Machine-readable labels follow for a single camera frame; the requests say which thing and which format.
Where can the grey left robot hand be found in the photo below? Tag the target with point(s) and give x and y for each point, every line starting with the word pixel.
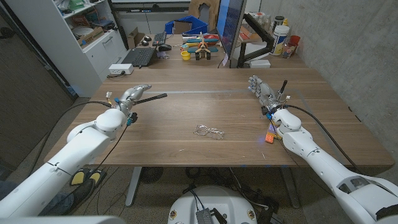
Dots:
pixel 132 95

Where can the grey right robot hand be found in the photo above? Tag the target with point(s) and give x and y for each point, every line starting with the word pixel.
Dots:
pixel 265 93

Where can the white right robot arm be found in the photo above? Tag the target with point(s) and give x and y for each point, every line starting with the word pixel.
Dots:
pixel 326 168

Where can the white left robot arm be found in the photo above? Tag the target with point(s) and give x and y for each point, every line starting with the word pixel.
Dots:
pixel 62 161

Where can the clear plastic glasses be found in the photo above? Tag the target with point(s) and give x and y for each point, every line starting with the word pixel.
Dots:
pixel 201 130

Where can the black pen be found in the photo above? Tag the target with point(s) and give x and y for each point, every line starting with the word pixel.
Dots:
pixel 283 85

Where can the small white box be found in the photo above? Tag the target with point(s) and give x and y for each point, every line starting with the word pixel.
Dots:
pixel 260 63

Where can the purple lego brick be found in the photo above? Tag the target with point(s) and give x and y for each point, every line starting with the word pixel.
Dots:
pixel 272 128

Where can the black laptop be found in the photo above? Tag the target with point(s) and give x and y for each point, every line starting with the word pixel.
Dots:
pixel 140 56

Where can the orange lego brick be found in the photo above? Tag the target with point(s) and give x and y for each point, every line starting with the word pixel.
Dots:
pixel 269 138

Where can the clear glass with items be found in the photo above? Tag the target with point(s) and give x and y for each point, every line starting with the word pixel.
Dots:
pixel 288 50

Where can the white shelf cabinet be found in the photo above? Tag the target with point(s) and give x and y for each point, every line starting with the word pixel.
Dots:
pixel 93 59

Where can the white paper label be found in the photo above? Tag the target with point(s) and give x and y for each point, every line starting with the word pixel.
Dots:
pixel 225 59

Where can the small black mouse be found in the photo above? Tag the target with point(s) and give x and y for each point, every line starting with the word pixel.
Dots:
pixel 147 38
pixel 145 43

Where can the white plastic canister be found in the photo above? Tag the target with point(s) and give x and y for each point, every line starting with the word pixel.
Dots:
pixel 279 40

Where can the brown cardboard box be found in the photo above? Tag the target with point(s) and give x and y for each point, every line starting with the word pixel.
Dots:
pixel 135 38

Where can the black computer mouse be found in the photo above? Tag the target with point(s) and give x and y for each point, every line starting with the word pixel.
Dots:
pixel 164 47

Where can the red cup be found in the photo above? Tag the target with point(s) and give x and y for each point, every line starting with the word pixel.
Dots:
pixel 294 40

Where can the black keyboard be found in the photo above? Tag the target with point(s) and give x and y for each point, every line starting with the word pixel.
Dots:
pixel 159 39

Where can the yellow plastic cup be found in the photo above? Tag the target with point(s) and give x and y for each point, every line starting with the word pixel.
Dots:
pixel 185 56

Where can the jar with black lid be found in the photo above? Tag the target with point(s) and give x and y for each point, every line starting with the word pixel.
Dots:
pixel 279 21

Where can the red bowl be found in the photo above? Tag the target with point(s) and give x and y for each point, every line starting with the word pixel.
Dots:
pixel 213 39

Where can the computer monitor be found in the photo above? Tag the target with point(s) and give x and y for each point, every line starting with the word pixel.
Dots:
pixel 231 25

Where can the wooden toy airplane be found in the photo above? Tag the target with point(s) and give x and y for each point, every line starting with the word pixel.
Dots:
pixel 202 46

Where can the yellow foot pedal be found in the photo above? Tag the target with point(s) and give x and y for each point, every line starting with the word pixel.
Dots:
pixel 97 177
pixel 77 178

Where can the white table leg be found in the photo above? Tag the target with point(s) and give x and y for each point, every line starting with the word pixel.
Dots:
pixel 133 186
pixel 290 189

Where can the blue plastic bin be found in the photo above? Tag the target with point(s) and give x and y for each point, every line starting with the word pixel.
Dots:
pixel 199 25

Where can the brown wooden board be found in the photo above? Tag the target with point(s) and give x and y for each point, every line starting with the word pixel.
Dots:
pixel 214 9

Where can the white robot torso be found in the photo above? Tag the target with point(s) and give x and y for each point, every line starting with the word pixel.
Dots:
pixel 217 202

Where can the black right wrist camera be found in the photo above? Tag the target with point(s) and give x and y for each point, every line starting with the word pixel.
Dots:
pixel 266 112

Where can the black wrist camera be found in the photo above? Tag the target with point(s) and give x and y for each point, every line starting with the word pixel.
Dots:
pixel 132 119
pixel 266 112

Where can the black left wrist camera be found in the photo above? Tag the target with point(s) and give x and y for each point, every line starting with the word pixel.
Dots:
pixel 132 119

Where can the whiteboard with black frame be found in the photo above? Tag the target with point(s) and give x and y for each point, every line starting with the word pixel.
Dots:
pixel 140 7

